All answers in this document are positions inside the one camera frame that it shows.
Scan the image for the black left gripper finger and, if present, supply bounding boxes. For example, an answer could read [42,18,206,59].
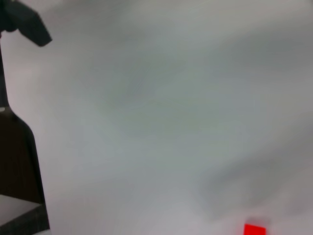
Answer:
[0,0,53,47]

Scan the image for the small red cube brick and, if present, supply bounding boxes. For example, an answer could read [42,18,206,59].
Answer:
[244,223,267,235]

